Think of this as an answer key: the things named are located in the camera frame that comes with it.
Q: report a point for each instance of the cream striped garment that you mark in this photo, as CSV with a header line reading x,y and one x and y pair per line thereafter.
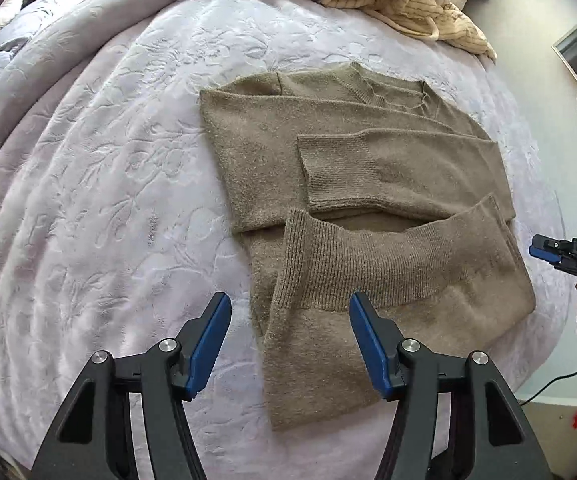
x,y
448,25

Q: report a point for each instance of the olive knit sweater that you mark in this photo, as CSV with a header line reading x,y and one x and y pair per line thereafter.
x,y
418,280

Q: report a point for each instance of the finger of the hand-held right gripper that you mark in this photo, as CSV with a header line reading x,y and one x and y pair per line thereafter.
x,y
551,241
537,252

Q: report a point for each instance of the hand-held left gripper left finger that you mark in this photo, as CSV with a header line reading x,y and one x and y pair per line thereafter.
x,y
208,345

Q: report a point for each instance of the lavender embossed blanket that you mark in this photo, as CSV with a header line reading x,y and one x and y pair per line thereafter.
x,y
93,160

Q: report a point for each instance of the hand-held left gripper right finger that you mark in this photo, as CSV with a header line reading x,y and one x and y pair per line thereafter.
x,y
368,345

